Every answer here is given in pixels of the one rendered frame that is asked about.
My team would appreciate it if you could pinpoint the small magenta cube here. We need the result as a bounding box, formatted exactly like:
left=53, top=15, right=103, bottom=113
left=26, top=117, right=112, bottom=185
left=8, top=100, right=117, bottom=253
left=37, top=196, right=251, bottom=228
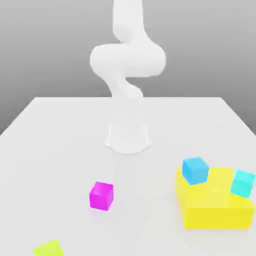
left=89, top=181, right=114, bottom=212

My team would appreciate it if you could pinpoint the small blue cube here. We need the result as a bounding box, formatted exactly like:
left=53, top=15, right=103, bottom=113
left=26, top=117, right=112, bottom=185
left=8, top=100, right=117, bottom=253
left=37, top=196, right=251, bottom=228
left=181, top=156, right=210, bottom=186

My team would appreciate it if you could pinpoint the small cyan cube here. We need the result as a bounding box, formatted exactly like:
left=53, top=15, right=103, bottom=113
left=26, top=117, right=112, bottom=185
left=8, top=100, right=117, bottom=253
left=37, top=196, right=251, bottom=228
left=230, top=169, right=256, bottom=199

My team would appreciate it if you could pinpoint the small lime cube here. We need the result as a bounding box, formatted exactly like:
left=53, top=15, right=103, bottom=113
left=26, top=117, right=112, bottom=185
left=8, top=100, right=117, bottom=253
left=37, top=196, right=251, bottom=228
left=32, top=239, right=65, bottom=256

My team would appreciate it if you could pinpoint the large yellow box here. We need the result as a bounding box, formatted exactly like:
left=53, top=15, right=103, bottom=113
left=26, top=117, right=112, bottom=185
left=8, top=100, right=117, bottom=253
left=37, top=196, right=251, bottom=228
left=174, top=166, right=256, bottom=230

